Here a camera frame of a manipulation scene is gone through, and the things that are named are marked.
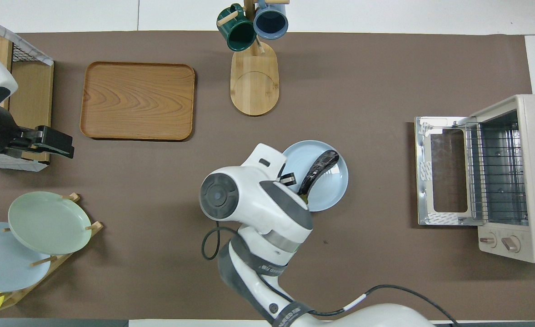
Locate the dark purple eggplant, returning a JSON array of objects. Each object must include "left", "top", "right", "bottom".
[{"left": 297, "top": 150, "right": 340, "bottom": 197}]

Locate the glass oven door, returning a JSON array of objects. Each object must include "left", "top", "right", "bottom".
[{"left": 415, "top": 116, "right": 484, "bottom": 226}]

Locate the stepped wooden shelf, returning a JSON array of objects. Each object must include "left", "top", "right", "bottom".
[{"left": 0, "top": 34, "right": 55, "bottom": 172}]

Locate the pale green plate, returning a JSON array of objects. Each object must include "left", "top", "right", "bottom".
[{"left": 8, "top": 191, "right": 92, "bottom": 255}]

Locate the wooden serving tray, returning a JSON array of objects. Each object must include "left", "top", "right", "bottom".
[{"left": 80, "top": 61, "right": 196, "bottom": 141}]

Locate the wooden mug tree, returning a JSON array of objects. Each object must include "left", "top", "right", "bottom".
[{"left": 217, "top": 0, "right": 290, "bottom": 117}]

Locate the wooden plate rack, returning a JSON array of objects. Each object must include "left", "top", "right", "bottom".
[{"left": 0, "top": 193, "right": 103, "bottom": 310}]

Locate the brown table mat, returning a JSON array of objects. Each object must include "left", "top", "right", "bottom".
[{"left": 0, "top": 31, "right": 535, "bottom": 321}]

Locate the light blue racked plate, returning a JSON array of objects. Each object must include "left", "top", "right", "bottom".
[{"left": 0, "top": 222, "right": 52, "bottom": 292}]

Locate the dark green ceramic mug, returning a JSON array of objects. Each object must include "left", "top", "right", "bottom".
[{"left": 216, "top": 4, "right": 257, "bottom": 52}]

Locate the blue ceramic mug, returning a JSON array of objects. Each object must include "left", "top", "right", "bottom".
[{"left": 253, "top": 0, "right": 290, "bottom": 40}]

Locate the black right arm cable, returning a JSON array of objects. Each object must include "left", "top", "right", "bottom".
[{"left": 201, "top": 227, "right": 459, "bottom": 327}]

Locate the metal oven wire rack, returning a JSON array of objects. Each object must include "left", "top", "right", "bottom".
[{"left": 466, "top": 122, "right": 528, "bottom": 224}]

